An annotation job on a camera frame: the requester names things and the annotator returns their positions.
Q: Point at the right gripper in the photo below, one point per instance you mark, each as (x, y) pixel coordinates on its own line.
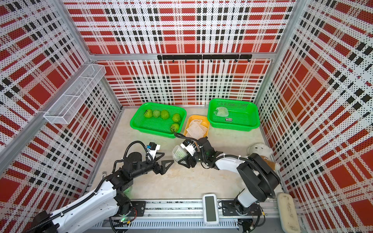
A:
(187, 159)

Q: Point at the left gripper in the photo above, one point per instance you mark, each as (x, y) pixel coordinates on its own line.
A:
(162, 170)

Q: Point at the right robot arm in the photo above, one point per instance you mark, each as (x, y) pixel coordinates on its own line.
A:
(259, 178)

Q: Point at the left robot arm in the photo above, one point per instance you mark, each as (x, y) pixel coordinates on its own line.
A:
(108, 199)

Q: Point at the green basket with apples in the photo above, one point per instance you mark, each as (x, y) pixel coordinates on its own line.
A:
(156, 125)

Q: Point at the yellow tray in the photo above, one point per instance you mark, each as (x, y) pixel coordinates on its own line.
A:
(197, 127)

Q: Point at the empty green basket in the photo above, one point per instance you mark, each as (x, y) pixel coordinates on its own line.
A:
(243, 116)

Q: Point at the white timer device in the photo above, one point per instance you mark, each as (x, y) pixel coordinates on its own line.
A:
(210, 209)

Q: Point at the plush toy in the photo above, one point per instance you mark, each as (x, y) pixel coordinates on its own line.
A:
(265, 153)

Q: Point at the black hook rail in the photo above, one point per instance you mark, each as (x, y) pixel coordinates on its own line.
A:
(205, 57)

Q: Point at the clear wall shelf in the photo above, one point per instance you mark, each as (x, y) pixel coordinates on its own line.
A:
(68, 104)

